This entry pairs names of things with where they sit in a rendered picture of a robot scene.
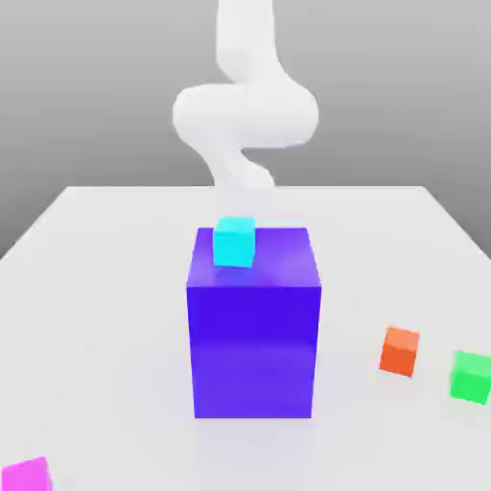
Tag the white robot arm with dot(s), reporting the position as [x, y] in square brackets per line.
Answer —
[245, 115]

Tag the small cyan cube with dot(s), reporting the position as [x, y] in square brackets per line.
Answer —
[233, 243]

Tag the small orange cube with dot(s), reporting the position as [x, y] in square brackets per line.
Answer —
[399, 353]

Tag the small green cube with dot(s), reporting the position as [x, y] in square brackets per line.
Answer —
[471, 378]

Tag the small magenta cube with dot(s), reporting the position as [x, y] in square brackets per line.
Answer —
[25, 475]

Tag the large purple box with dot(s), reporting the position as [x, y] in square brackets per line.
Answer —
[253, 345]

